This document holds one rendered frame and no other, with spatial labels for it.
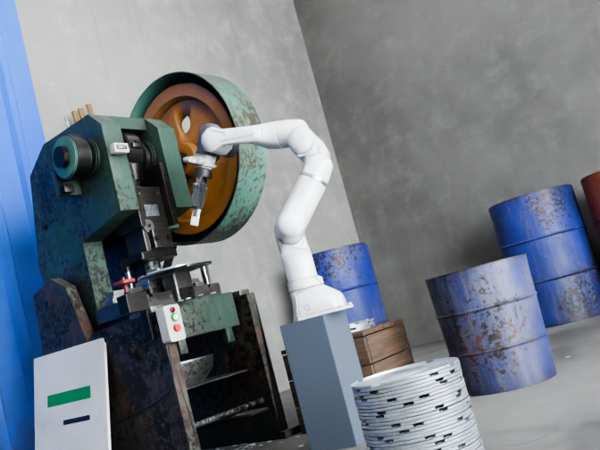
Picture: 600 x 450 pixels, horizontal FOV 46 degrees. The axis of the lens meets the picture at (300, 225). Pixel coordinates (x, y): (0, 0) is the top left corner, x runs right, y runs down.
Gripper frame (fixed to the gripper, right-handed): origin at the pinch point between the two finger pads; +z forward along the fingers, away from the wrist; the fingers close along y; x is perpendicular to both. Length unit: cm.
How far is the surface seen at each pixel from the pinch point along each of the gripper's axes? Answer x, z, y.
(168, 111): 40, -51, 48
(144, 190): 27.3, -8.1, 7.1
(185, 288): 0.3, 29.8, 3.0
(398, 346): -89, 40, 24
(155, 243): 16.3, 13.3, 2.8
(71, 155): 50, -16, -17
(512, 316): -130, 19, 2
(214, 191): 6.6, -14.5, 38.6
